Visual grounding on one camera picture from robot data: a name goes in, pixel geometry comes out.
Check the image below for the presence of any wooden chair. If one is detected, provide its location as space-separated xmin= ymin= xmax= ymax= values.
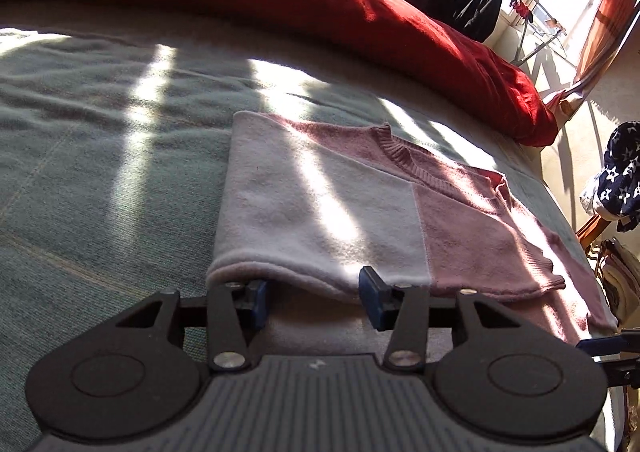
xmin=576 ymin=214 xmax=611 ymax=254

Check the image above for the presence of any pink and white sweater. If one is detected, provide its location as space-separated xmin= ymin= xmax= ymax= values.
xmin=206 ymin=111 xmax=616 ymax=345

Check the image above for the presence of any navy star-patterned garment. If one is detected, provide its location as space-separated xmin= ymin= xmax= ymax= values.
xmin=579 ymin=121 xmax=640 ymax=232

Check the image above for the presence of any metal drying rack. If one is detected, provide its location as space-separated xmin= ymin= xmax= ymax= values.
xmin=449 ymin=0 xmax=582 ymax=69

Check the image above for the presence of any green plaid bed blanket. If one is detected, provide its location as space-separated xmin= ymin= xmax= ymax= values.
xmin=1 ymin=2 xmax=622 ymax=451

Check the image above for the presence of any right orange curtain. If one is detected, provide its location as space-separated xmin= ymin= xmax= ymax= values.
xmin=547 ymin=0 xmax=639 ymax=127

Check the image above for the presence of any folded clothes stack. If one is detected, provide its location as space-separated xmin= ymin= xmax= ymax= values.
xmin=596 ymin=238 xmax=640 ymax=330

